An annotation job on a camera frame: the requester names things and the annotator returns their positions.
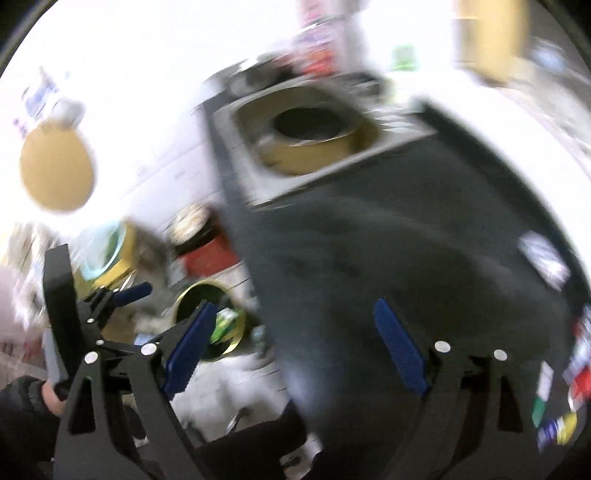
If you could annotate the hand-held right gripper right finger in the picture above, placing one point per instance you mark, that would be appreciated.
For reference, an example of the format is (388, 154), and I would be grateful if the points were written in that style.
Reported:
(399, 350)

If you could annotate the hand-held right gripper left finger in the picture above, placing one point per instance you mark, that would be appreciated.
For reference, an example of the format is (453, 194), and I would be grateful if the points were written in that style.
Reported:
(189, 350)

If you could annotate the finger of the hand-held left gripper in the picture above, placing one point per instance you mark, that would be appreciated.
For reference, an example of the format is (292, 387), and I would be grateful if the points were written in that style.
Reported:
(131, 293)

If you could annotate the yellow rimmed trash bin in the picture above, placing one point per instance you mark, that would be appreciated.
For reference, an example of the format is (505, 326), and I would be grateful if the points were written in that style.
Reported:
(184, 302)

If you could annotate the silver pill blister pack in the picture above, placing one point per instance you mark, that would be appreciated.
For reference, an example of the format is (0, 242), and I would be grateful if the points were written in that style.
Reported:
(545, 258)

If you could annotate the person's left forearm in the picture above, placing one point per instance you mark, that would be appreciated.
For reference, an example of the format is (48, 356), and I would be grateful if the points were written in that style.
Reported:
(23, 429)

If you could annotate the person's left hand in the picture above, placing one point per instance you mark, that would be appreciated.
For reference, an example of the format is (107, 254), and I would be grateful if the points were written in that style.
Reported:
(53, 399)

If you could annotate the yellow bucket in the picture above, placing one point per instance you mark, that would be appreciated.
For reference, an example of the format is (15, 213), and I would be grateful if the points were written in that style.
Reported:
(117, 263)

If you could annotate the red container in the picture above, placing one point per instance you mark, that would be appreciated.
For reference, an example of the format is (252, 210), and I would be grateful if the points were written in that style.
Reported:
(210, 258)

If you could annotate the round wooden board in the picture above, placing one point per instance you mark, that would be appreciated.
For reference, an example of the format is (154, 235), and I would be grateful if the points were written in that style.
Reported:
(57, 170)

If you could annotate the steel sink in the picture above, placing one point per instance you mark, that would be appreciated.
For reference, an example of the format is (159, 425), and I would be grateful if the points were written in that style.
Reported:
(300, 138)

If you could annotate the red label packet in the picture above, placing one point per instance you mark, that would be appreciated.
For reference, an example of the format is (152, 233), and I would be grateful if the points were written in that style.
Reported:
(318, 41)

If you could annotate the blue baby bottle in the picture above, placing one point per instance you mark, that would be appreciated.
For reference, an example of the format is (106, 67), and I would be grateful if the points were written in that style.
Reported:
(548, 56)

